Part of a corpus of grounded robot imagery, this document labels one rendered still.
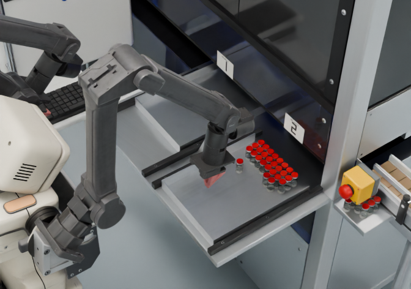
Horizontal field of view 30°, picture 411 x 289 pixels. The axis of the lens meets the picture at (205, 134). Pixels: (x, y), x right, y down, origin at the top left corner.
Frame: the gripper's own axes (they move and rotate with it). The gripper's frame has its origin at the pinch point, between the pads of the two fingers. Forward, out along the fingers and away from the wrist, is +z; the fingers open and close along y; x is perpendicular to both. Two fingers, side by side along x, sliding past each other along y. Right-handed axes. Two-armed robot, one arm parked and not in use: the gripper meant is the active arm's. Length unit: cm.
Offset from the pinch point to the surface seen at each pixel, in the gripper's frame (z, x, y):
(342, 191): 2.7, -17.5, 33.3
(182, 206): 17.5, 9.3, 0.9
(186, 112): 16, 42, 25
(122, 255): 106, 64, 20
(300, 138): 1.6, 4.1, 36.6
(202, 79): 14, 52, 38
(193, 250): 102, 49, 45
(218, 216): 18.7, 2.2, 8.7
